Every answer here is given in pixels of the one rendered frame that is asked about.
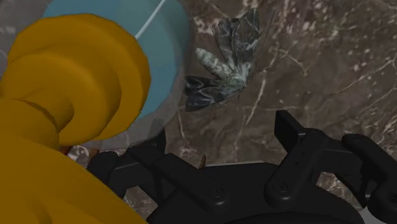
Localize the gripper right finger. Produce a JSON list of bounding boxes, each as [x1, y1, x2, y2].
[[263, 109, 397, 224]]

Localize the yellow rounded figure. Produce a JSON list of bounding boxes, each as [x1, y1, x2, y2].
[[0, 13, 152, 224]]

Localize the grey moth figure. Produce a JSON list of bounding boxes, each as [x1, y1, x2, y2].
[[183, 8, 275, 113]]

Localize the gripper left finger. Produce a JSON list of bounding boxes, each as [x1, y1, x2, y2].
[[87, 127, 230, 215]]

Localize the light blue glass bowl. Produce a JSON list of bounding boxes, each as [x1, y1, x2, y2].
[[43, 0, 191, 150]]

